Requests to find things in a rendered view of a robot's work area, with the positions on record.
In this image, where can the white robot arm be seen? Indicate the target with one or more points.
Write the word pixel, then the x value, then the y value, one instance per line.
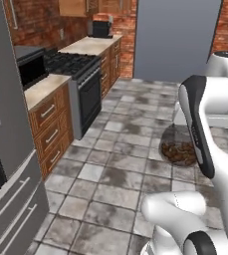
pixel 225 186

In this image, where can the wooden base cabinet run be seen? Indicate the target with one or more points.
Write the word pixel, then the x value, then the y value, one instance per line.
pixel 109 66

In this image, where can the wooden drawer cabinet run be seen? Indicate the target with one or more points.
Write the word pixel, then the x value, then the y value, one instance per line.
pixel 50 129

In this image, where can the black stove with oven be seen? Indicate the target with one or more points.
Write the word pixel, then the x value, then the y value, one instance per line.
pixel 85 96

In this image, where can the round brown stool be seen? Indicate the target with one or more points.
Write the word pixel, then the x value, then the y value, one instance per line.
pixel 178 152

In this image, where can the black toaster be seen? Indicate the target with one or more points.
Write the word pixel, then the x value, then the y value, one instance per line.
pixel 101 29

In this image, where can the black microwave oven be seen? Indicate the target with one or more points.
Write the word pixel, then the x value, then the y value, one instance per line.
pixel 31 68

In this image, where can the grey steel fridge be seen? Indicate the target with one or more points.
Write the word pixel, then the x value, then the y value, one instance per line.
pixel 9 132

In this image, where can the tall grey panel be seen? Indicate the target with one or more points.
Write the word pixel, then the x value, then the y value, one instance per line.
pixel 175 36

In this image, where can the wooden wall cabinets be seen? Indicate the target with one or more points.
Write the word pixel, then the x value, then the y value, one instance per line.
pixel 75 7

